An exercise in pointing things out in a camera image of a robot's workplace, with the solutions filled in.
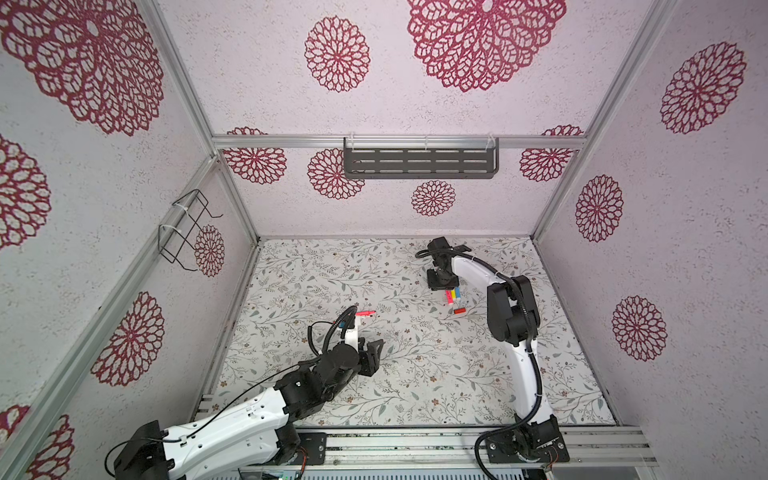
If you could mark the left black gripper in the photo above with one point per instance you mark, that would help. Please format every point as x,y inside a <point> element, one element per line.
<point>368,358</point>

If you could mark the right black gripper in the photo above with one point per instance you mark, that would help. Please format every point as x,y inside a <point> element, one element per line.
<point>433,285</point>

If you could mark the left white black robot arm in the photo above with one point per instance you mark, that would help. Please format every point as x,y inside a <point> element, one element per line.
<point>258,431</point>

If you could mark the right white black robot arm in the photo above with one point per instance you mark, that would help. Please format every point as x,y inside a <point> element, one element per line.
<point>513,320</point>

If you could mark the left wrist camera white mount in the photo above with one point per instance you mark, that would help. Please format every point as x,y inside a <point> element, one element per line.
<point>350,333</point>

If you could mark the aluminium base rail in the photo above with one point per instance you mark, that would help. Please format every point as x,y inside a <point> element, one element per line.
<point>454,447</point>

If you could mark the dark metal wall shelf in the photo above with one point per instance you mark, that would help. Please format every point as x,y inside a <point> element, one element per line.
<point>424,163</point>

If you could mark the black wire wall rack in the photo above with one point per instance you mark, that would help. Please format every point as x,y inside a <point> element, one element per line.
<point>193,242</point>

